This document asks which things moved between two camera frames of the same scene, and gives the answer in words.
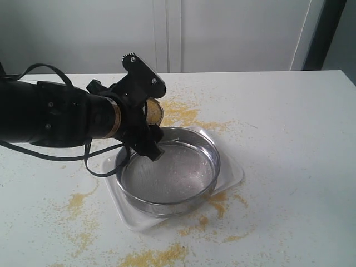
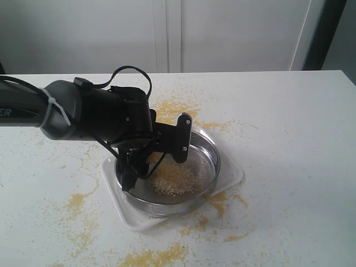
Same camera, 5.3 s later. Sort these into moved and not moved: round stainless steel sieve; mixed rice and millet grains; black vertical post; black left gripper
Moved: black left gripper; mixed rice and millet grains
Not moved: black vertical post; round stainless steel sieve
